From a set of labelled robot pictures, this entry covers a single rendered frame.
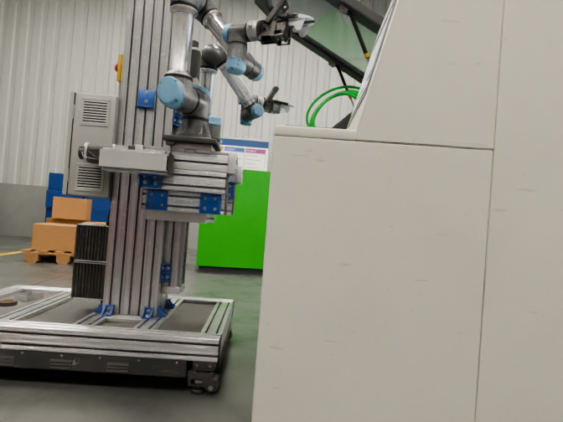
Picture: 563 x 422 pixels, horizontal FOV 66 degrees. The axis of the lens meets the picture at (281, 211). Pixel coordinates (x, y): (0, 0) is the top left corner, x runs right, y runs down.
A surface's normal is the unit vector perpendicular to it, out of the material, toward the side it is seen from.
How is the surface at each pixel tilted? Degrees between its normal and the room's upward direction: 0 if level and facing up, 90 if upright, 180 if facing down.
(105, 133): 90
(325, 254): 90
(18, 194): 90
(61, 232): 90
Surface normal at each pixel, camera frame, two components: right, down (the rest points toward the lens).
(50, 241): 0.19, 0.00
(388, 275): -0.04, -0.02
